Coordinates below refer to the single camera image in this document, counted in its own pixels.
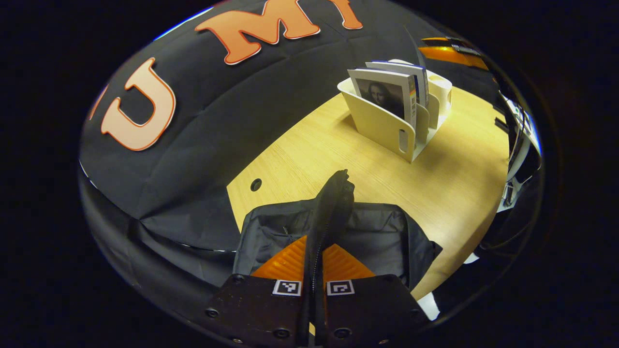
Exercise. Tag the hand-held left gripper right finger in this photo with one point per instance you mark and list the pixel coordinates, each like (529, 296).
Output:
(372, 304)

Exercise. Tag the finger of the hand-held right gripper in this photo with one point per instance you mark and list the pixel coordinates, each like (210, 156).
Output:
(449, 59)
(440, 40)

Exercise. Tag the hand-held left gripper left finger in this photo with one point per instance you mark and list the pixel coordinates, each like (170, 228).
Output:
(256, 309)

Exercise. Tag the black schoolbag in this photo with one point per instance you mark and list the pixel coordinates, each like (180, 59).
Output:
(387, 232)

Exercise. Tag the white desktop bookshelf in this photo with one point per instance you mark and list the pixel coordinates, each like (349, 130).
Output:
(382, 125)

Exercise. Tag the white equipment stand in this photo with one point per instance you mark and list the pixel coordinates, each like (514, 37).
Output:
(520, 145)

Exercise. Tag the black backdrop cloth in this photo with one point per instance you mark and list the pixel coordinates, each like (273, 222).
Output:
(217, 121)

